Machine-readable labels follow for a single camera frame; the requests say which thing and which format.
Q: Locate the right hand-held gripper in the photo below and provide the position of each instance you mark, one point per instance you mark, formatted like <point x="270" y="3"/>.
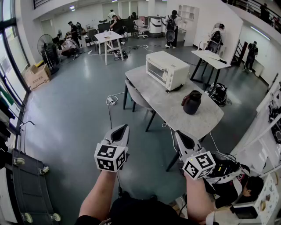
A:
<point x="198" y="165"/>

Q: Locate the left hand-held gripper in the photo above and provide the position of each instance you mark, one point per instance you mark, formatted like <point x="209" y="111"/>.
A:
<point x="109" y="157"/>

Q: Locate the glass oven door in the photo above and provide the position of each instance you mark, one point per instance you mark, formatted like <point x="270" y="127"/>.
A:
<point x="153" y="70"/>

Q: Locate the white oven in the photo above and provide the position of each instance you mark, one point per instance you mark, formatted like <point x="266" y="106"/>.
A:
<point x="170" y="62"/>

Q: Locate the person's left forearm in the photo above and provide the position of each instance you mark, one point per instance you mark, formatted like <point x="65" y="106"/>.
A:
<point x="96" y="193"/>

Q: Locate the person's right forearm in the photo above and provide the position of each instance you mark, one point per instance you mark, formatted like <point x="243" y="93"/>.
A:
<point x="197" y="197"/>

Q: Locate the black open box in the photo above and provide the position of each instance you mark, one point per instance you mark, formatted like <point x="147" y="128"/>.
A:
<point x="243" y="212"/>

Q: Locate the white power strip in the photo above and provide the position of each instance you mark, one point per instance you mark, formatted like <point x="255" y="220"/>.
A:
<point x="110" y="101"/>

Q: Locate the black thermal kettle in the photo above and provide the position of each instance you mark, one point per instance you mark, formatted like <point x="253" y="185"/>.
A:
<point x="191" y="105"/>

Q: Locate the grey dining chair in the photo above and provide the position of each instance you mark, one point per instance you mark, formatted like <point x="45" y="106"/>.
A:
<point x="137" y="94"/>

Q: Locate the grey marble table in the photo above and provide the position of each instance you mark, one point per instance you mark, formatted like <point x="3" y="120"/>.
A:
<point x="162" y="99"/>

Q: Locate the black backpack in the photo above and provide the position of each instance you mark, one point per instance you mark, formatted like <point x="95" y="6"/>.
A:
<point x="219" y="92"/>

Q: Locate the white display shelf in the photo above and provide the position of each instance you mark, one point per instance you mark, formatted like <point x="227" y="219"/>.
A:
<point x="261" y="151"/>

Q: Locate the person's dark shirt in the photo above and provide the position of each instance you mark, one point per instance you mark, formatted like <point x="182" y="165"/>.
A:
<point x="142" y="211"/>

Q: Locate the white table black legs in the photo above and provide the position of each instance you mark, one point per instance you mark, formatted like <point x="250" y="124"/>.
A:
<point x="210" y="58"/>

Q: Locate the cardboard box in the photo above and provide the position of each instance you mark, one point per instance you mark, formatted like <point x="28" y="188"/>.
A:
<point x="37" y="78"/>

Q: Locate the black wheeled case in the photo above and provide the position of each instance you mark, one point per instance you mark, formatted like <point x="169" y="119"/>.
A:
<point x="30" y="186"/>

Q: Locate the white wooden table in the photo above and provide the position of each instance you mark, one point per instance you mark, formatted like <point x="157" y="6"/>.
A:
<point x="108" y="36"/>

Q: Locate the white office chair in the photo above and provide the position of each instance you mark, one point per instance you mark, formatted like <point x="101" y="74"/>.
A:
<point x="140" y="25"/>

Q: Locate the clothes rack with garments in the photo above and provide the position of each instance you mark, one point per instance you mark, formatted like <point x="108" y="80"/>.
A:
<point x="4" y="127"/>

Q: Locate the black floor fan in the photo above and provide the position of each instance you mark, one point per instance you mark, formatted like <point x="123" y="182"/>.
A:
<point x="45" y="44"/>
<point x="60" y="33"/>

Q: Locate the white grey wheeled machine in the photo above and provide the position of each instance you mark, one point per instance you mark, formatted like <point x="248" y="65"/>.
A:
<point x="155" y="24"/>

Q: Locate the white ceiling tube light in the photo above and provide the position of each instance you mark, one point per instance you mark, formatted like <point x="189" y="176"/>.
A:
<point x="260" y="33"/>

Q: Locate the black balcony railing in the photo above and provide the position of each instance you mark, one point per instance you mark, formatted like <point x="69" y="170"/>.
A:
<point x="274" y="16"/>
<point x="41" y="3"/>

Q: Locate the white wall shelf unit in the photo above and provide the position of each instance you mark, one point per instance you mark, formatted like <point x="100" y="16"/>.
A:
<point x="188" y="12"/>

